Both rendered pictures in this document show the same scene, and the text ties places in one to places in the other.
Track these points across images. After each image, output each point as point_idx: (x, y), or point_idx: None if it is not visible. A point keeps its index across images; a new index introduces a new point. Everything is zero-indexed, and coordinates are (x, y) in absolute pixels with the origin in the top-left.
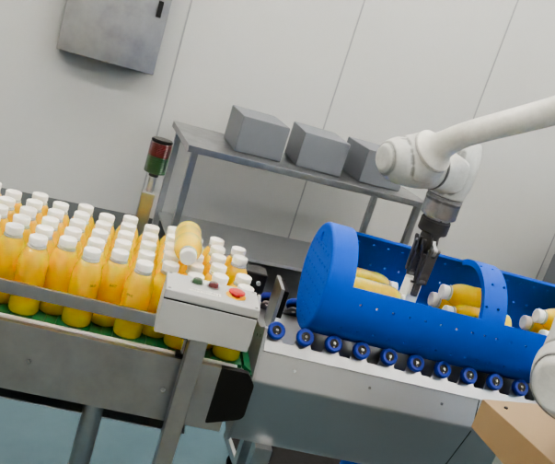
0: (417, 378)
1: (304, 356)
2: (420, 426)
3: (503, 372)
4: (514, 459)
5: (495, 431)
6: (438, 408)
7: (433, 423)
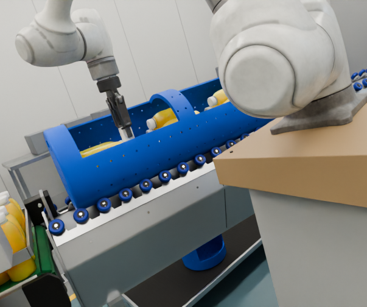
0: (172, 184)
1: (89, 227)
2: (196, 210)
3: (216, 143)
4: (265, 181)
5: (237, 172)
6: (197, 191)
7: (201, 202)
